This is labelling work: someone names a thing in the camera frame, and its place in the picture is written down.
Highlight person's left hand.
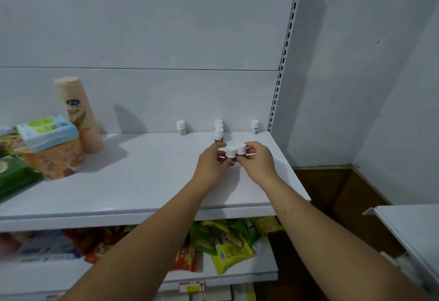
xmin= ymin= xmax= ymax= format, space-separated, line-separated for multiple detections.
xmin=192 ymin=142 xmax=235 ymax=192

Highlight person's right hand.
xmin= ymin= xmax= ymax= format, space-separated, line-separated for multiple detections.
xmin=236 ymin=141 xmax=279 ymax=187

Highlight person's left forearm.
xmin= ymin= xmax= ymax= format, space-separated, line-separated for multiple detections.
xmin=61 ymin=177 xmax=213 ymax=301

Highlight person's right forearm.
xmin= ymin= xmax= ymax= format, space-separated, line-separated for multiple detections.
xmin=262 ymin=173 xmax=429 ymax=301

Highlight orange tissue box pack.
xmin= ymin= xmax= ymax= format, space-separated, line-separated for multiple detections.
xmin=13 ymin=138 xmax=86 ymax=181

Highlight pile of snack bags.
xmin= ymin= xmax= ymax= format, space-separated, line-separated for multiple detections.
xmin=63 ymin=215 xmax=285 ymax=275

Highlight red yellow price tag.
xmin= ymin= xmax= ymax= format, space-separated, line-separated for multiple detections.
xmin=178 ymin=280 xmax=206 ymax=293

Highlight row of pale flat packs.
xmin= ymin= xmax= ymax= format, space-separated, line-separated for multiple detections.
xmin=164 ymin=283 xmax=256 ymax=301

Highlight beige paper cup tube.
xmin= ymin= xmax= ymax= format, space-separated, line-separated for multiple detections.
xmin=53 ymin=77 xmax=106 ymax=155

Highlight blue green wipes pack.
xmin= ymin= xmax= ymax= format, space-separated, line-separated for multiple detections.
xmin=16 ymin=115 xmax=80 ymax=153

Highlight stack of white heart-lid jars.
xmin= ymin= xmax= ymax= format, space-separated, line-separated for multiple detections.
xmin=380 ymin=251 xmax=424 ymax=288

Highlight blue tissue packs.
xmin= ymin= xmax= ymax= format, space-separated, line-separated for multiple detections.
xmin=10 ymin=230 xmax=81 ymax=263

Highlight pink packs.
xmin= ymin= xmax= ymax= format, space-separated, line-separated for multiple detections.
xmin=0 ymin=232 xmax=18 ymax=260

